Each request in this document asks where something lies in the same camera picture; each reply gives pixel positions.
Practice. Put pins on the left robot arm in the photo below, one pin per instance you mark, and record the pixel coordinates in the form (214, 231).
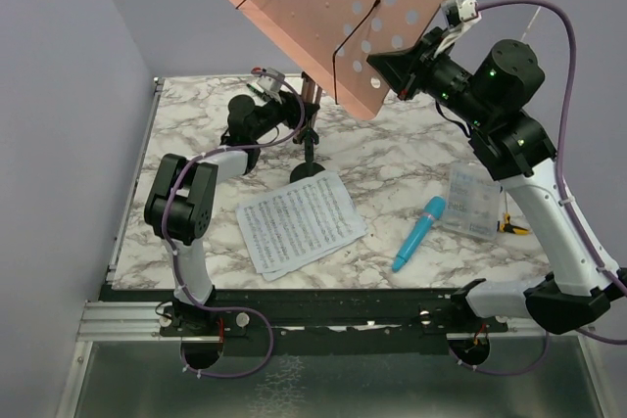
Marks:
(180, 202)

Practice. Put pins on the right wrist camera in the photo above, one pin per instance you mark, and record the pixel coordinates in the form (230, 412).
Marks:
(460, 13)

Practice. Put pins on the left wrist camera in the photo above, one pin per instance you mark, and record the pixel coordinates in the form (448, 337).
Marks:
(269, 81)

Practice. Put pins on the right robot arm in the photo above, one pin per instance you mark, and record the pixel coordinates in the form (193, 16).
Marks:
(519, 155)

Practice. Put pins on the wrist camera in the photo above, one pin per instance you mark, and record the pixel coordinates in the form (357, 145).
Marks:
(269, 81)
(460, 13)

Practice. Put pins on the sheet music page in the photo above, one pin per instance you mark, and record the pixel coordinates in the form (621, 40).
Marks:
(303, 260)
(296, 220)

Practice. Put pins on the teal toy microphone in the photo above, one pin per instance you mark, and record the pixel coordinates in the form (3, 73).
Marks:
(429, 215)

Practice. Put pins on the clear plastic parts box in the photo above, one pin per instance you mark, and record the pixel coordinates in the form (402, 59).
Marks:
(472, 202)

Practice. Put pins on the black microphone stand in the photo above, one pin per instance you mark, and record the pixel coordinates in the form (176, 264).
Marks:
(308, 138)

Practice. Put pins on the aluminium frame rail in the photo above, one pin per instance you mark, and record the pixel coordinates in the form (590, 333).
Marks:
(139, 322)

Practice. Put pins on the pink music stand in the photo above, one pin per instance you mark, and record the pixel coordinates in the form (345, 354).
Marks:
(330, 41)

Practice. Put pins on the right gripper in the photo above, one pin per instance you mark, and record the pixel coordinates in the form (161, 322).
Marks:
(400, 69)

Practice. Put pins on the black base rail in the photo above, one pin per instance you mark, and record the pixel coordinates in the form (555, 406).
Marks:
(250, 322)

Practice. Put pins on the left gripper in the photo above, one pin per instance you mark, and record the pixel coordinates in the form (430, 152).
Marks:
(289, 108)

